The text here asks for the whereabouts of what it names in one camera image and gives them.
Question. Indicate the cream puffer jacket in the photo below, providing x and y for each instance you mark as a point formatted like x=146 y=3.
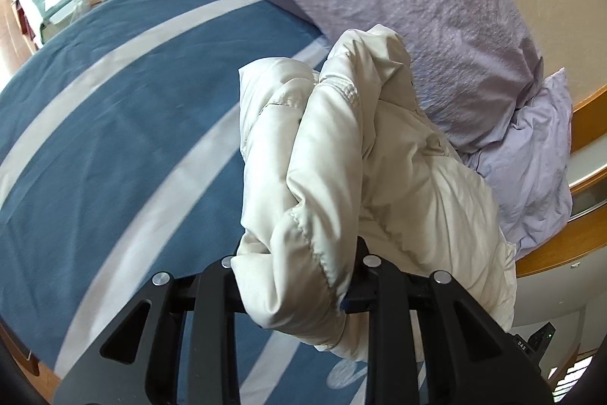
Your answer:
x=345 y=154

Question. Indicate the small lilac pillow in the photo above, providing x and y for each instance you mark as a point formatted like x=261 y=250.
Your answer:
x=527 y=170

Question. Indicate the blue white striped bed sheet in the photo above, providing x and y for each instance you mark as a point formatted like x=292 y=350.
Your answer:
x=120 y=159

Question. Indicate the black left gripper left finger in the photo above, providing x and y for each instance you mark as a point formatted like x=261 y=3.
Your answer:
x=136 y=358

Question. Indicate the wooden framed cabinet door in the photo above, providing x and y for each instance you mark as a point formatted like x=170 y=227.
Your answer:
x=584 y=233

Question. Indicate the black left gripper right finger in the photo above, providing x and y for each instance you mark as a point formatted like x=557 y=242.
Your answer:
x=469 y=358

